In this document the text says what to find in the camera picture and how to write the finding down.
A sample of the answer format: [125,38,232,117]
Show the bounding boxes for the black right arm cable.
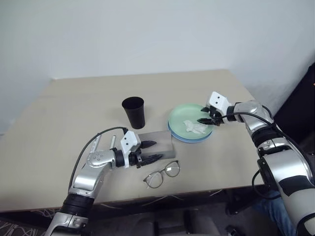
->
[220,112,315,164]

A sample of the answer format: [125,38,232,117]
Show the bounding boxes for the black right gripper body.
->
[208,105,225,127]

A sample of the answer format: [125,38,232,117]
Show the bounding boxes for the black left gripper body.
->
[127,142,146,170]

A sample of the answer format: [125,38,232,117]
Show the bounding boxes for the white wires under table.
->
[98,193,188,210]

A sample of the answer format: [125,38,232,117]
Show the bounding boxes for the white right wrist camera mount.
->
[206,91,231,117]

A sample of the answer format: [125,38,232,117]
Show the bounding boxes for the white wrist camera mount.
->
[206,91,231,117]
[120,131,142,169]

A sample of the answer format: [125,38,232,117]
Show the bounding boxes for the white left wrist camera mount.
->
[120,131,142,169]

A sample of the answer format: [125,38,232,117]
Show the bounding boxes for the translucent grey glasses case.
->
[136,130,177,161]

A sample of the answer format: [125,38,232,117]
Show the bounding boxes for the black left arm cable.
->
[69,126,129,189]

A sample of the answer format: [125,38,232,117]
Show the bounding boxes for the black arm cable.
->
[220,112,315,164]
[69,126,129,189]

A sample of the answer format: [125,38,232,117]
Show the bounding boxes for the light green plate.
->
[168,103,215,140]

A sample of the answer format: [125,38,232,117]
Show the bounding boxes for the blue jeans leg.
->
[252,191,297,236]

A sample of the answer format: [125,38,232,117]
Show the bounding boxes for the black cabinet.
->
[272,63,315,154]

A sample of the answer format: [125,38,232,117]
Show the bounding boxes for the thin-rimmed round eyeglasses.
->
[143,160,181,190]

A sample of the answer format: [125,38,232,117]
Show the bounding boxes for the light blue plate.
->
[167,119,214,144]

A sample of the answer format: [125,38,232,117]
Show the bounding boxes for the black plastic cup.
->
[122,96,146,130]

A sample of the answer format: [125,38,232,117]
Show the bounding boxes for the patterned dark fabric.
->
[0,208,59,236]

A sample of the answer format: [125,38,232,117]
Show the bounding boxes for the crumpled white tissue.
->
[183,119,206,134]

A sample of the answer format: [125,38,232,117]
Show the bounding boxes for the thin black looped cable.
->
[251,169,280,200]

